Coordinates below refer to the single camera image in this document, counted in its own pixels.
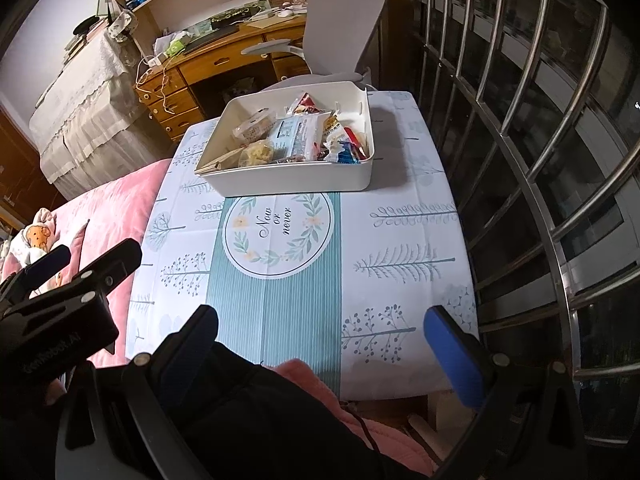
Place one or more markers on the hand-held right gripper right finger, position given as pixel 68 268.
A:
pixel 455 355

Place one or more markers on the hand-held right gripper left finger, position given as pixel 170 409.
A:
pixel 187 360

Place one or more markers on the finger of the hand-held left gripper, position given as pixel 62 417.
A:
pixel 114 261
pixel 47 260

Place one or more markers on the puffed snack clear packet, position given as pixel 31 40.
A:
pixel 256 153

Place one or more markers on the white plastic storage bin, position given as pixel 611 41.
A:
pixel 280 180

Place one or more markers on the light blue snack packet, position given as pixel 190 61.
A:
pixel 295 135

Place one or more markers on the small white snack packet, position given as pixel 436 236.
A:
pixel 331 152

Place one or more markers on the red white chips packet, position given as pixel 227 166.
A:
pixel 305 102

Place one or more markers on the plush toy doll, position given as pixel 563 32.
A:
pixel 37 235

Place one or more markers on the pink blanket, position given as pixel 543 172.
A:
pixel 115 195

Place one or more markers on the wooden cabinet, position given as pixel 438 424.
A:
pixel 15 170

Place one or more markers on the black clothing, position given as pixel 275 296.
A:
pixel 260 425

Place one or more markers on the pink fleece garment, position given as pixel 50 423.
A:
pixel 300 375

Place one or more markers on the steel window grille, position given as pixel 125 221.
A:
pixel 576 340

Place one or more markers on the white lace cover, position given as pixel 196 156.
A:
pixel 85 110

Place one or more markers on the tree print tablecloth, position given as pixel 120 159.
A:
pixel 400 200

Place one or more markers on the white power strip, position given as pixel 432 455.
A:
pixel 150 62

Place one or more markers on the stack of books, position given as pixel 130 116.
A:
pixel 77 49

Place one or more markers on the bin bag under desk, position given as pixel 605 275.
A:
pixel 242 90

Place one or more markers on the wooden desk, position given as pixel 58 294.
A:
pixel 210 67

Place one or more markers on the green tissue pack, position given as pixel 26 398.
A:
pixel 175 48

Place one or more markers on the white plastic bag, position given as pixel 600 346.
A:
pixel 167 40

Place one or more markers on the floral fabric bag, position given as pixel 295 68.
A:
pixel 123 25

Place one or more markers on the black hat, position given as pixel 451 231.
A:
pixel 86 26

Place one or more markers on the black keyboard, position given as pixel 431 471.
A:
pixel 212 38

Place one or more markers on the dark printed desk mat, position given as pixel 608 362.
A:
pixel 235 20

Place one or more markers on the white computer mouse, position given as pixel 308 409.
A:
pixel 285 12

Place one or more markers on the grey office chair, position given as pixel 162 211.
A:
pixel 340 20

